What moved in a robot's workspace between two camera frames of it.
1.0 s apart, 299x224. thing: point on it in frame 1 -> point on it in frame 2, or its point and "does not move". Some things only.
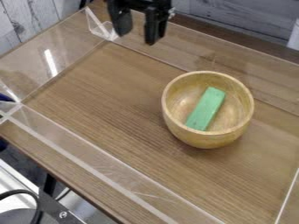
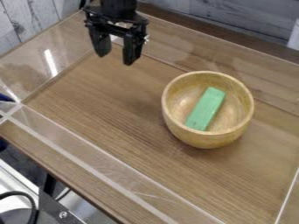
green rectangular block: x=206 y=108 does not move
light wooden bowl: x=207 y=106 does not move
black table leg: x=51 y=184 does not move
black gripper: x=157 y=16 -> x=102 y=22
